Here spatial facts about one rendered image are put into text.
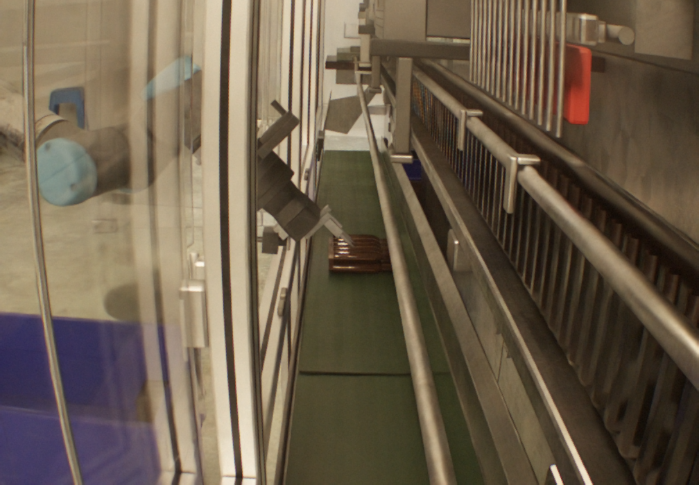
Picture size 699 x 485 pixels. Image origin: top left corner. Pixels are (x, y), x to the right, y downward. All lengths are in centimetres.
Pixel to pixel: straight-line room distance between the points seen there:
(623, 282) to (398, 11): 97
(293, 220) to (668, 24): 62
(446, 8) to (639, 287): 101
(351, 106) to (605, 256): 188
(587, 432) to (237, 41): 42
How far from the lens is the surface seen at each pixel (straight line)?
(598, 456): 31
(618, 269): 27
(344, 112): 213
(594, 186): 35
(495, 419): 57
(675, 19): 58
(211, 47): 62
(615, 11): 75
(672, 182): 86
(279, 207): 101
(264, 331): 108
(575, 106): 45
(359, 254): 101
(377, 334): 83
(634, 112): 97
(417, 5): 120
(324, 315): 88
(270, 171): 100
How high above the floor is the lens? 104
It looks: 16 degrees down
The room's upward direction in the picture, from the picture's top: 2 degrees clockwise
